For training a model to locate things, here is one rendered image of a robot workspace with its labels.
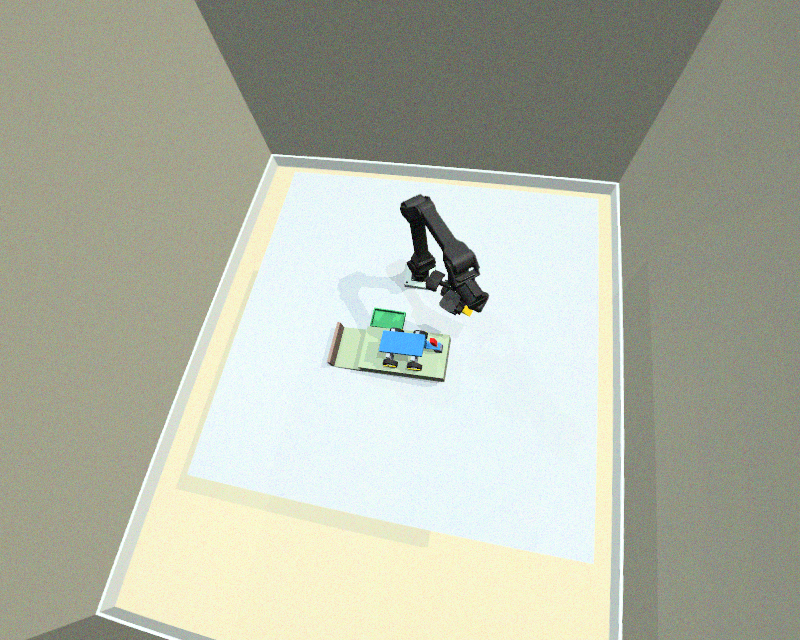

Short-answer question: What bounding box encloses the blue trolley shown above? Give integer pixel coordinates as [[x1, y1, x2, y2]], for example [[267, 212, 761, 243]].
[[379, 328, 441, 371]]

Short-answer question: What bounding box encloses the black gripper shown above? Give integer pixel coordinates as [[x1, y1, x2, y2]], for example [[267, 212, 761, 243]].
[[425, 270, 489, 313]]

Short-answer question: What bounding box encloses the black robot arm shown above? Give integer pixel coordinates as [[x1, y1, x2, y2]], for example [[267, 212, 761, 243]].
[[400, 194, 487, 315]]

